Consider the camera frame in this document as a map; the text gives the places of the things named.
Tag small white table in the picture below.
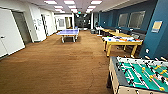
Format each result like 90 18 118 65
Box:
94 25 104 35

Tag white wall outlet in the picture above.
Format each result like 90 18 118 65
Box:
145 48 150 55

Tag yellow air hockey table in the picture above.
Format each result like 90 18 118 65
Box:
102 35 144 58

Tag white double door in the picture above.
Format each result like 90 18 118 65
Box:
0 7 26 59

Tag dark glass hallway doors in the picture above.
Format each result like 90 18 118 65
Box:
74 13 93 30

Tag grey elevator door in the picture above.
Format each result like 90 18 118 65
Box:
12 10 33 44

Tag green foosball table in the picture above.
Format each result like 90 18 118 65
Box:
108 55 168 94

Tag large wall window panel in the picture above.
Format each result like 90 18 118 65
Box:
128 10 147 30
117 12 130 29

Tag blue ping-pong table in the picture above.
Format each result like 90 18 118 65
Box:
55 28 81 44

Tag dark side doorway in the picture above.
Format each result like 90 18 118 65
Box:
41 14 50 36

